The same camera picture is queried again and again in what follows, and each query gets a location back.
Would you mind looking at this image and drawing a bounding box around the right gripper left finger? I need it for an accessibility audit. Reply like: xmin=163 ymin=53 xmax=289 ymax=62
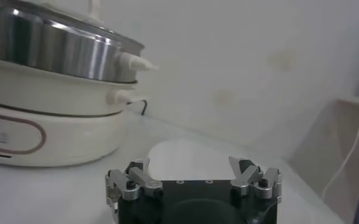
xmin=105 ymin=156 xmax=164 ymax=209

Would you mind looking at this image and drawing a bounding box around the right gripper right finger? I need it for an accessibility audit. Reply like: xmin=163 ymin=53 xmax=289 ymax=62
xmin=227 ymin=156 xmax=283 ymax=204

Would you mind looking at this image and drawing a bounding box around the glass lid with cream handle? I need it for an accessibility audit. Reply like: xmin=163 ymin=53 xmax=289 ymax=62
xmin=23 ymin=0 xmax=146 ymax=51

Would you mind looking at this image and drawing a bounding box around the perforated steel steamer basket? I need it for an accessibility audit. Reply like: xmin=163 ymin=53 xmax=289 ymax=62
xmin=0 ymin=0 xmax=160 ymax=83

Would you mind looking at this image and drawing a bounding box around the white round plate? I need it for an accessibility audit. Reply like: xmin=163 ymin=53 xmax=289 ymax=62
xmin=147 ymin=138 xmax=247 ymax=182

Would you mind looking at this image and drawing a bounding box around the black cooker power cord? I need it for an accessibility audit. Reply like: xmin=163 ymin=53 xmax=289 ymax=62
xmin=126 ymin=99 xmax=149 ymax=116

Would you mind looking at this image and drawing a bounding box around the white laptop cable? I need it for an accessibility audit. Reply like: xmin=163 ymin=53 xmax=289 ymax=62
xmin=321 ymin=105 xmax=359 ymax=200

